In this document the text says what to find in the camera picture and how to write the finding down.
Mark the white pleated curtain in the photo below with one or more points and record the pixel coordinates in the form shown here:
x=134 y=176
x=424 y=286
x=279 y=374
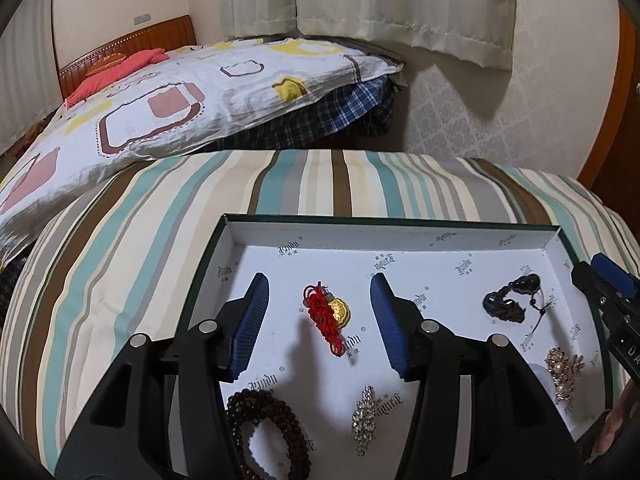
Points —
x=400 y=5

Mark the pearl flower brooch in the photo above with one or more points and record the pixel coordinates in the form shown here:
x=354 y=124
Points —
x=562 y=365

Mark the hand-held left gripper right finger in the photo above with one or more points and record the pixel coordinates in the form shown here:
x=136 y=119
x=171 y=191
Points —
x=392 y=330

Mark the dark green cardboard box tray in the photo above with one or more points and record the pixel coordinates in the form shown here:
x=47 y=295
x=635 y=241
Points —
x=425 y=270

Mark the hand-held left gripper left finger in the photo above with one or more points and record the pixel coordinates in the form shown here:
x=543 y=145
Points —
x=247 y=330

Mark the white patterned bed sheet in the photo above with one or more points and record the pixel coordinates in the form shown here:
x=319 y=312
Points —
x=165 y=110

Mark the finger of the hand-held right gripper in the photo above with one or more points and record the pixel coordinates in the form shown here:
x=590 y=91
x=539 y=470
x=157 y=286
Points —
x=605 y=280

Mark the striped blanket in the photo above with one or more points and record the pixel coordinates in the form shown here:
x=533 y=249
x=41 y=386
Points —
x=125 y=240

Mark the rhinestone brooch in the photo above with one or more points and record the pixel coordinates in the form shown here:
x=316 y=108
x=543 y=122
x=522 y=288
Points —
x=366 y=420

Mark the dark gourd pendant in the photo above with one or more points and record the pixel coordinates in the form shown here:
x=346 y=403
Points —
x=505 y=305

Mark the white window curtain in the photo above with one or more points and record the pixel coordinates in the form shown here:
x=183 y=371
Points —
x=25 y=60

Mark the red knot gold charm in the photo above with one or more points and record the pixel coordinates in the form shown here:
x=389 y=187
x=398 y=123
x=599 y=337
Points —
x=320 y=310

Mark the red pillow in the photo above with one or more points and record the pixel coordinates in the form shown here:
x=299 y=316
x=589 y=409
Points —
x=115 y=72

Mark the wall socket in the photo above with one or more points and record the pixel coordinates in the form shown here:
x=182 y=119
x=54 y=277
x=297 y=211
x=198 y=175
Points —
x=141 y=19

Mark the blue plaid bed sheet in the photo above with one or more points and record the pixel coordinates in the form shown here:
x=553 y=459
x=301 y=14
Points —
x=340 y=110

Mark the wooden headboard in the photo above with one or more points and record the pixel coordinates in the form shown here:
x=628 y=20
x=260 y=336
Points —
x=150 y=35

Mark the person's right hand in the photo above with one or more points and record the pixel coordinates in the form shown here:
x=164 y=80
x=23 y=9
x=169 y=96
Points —
x=609 y=435

